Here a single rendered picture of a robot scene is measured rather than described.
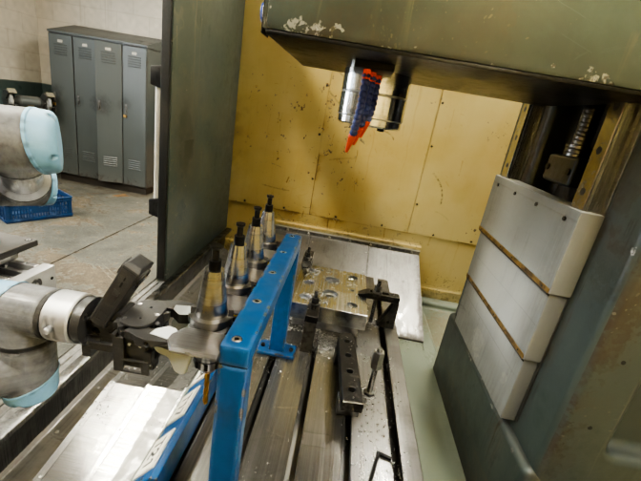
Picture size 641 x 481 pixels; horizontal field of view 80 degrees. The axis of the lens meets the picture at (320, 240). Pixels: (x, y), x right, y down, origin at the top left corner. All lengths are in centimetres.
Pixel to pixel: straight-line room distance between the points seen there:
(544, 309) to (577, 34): 52
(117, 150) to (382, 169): 436
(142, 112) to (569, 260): 521
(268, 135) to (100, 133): 401
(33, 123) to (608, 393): 115
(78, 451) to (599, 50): 124
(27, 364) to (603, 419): 101
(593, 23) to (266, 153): 159
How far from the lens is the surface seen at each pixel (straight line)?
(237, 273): 64
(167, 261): 156
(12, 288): 71
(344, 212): 205
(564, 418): 96
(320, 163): 201
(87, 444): 111
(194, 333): 54
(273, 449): 83
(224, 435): 60
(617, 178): 91
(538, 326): 96
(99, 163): 591
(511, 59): 70
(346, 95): 94
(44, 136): 83
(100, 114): 581
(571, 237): 89
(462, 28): 69
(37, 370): 74
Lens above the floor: 152
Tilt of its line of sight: 19 degrees down
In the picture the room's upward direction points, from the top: 10 degrees clockwise
